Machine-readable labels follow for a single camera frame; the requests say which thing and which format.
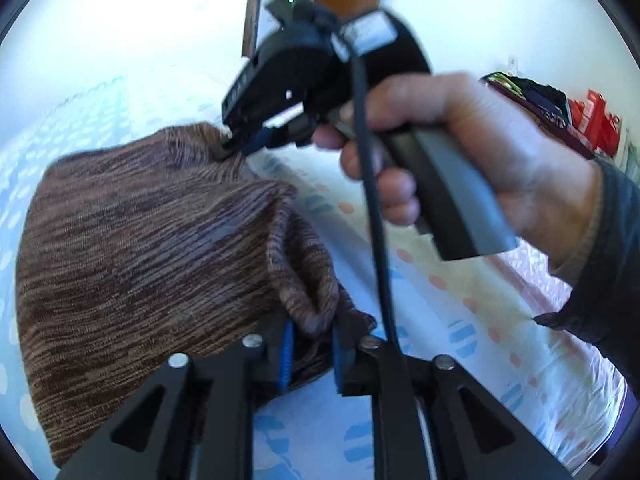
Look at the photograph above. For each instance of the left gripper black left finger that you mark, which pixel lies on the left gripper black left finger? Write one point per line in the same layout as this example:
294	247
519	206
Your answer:
193	418

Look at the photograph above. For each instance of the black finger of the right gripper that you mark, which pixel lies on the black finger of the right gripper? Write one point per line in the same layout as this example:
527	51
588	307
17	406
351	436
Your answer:
229	146
299	131

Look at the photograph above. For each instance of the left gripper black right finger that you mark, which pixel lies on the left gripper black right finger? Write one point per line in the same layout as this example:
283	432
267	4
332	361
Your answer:
431	419

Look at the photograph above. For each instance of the brown knitted sweater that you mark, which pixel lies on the brown knitted sweater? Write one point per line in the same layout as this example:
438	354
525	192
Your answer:
131	254

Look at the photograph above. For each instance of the dark clothes pile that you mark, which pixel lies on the dark clothes pile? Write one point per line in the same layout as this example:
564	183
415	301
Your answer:
547	105

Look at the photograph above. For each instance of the person right hand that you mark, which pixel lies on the person right hand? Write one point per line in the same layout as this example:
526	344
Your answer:
547	192

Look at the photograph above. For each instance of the blue pink patterned bedsheet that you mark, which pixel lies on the blue pink patterned bedsheet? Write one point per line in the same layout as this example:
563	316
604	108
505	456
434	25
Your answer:
480	311

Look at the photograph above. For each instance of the dark grey right sleeve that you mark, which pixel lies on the dark grey right sleeve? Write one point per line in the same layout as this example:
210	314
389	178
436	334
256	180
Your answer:
603	273

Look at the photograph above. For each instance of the red boxes on shelf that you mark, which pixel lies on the red boxes on shelf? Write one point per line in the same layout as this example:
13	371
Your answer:
599	127

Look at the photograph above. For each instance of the brown door frame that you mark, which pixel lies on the brown door frame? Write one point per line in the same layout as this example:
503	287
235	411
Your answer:
252	10

